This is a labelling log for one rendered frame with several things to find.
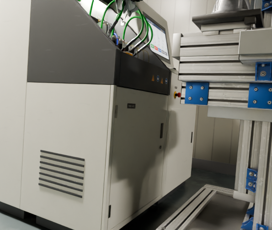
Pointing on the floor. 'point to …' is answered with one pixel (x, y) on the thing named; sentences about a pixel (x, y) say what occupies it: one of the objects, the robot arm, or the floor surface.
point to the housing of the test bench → (10, 105)
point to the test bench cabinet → (71, 156)
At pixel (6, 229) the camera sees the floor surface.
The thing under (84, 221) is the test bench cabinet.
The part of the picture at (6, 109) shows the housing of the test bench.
